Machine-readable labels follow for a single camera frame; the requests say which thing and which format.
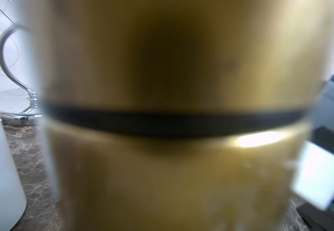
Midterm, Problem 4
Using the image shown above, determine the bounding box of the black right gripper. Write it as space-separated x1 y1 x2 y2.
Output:
297 200 334 231

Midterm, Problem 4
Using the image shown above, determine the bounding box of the gold thermos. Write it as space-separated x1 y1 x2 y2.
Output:
24 1 334 231

